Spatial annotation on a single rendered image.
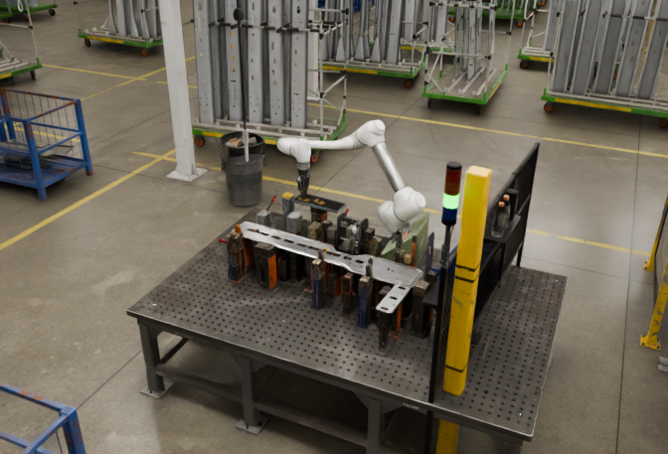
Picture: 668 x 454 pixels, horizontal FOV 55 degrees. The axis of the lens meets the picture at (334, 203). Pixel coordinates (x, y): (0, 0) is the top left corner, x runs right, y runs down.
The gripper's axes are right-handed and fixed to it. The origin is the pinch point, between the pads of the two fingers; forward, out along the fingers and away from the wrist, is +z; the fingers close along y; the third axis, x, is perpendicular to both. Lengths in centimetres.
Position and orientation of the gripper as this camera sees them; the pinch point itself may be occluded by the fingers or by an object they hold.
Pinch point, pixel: (303, 194)
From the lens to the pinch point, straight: 457.9
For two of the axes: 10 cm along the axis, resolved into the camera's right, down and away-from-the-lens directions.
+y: -5.9, 3.6, -7.2
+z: 0.0, 8.9, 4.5
